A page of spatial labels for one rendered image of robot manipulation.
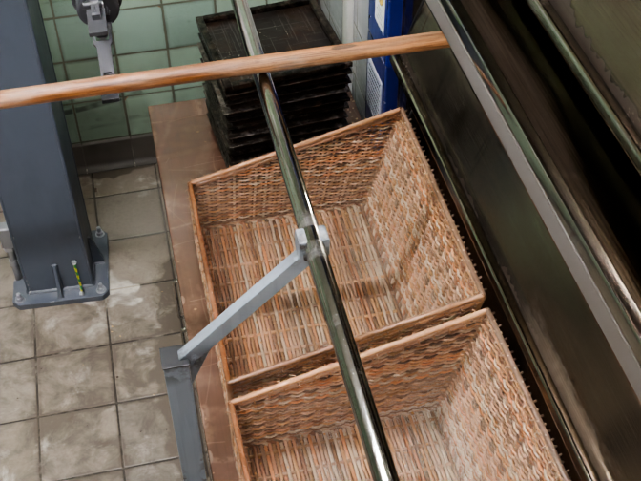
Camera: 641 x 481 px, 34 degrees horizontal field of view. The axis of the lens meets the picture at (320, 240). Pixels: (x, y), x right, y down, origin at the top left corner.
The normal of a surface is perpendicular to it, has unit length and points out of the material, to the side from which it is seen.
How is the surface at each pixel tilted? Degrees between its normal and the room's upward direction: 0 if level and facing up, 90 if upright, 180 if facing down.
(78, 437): 0
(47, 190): 90
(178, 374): 90
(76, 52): 90
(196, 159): 0
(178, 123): 0
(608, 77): 70
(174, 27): 90
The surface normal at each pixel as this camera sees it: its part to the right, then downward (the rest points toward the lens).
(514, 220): -0.92, -0.09
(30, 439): 0.00, -0.70
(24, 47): 0.16, 0.70
